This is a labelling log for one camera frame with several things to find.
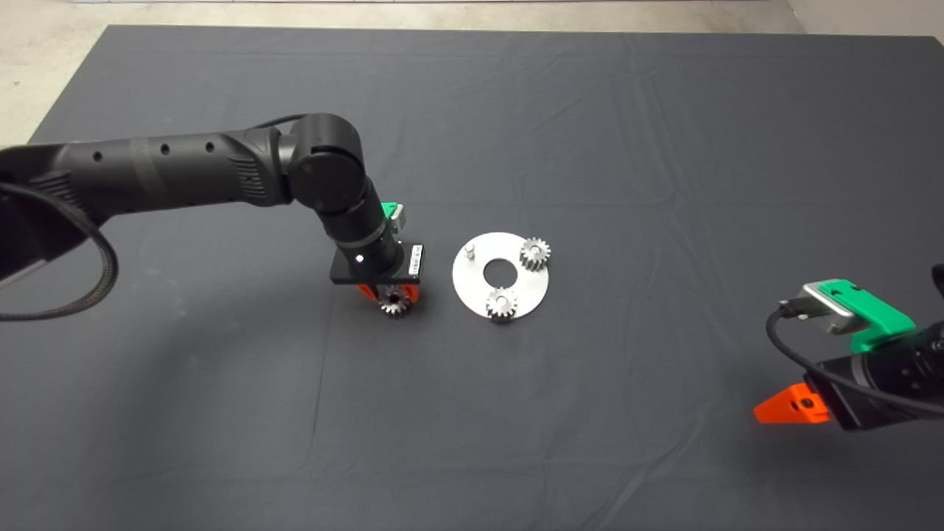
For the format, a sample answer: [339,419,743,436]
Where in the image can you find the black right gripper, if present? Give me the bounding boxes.
[753,356,895,433]

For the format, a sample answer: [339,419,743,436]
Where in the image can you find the right wrist green camera mount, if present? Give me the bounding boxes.
[819,279,917,355]

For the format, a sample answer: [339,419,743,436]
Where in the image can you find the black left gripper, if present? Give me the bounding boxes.
[330,230,426,304]

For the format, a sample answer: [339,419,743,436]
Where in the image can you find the dark grey table cloth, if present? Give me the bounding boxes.
[0,24,944,531]

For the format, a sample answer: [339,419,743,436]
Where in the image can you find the thick black braided cable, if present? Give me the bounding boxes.
[0,182,120,322]

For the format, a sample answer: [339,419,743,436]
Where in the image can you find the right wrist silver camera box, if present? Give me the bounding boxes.
[800,282,856,336]

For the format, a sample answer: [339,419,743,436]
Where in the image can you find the round metal plate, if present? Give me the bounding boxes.
[451,232,551,321]

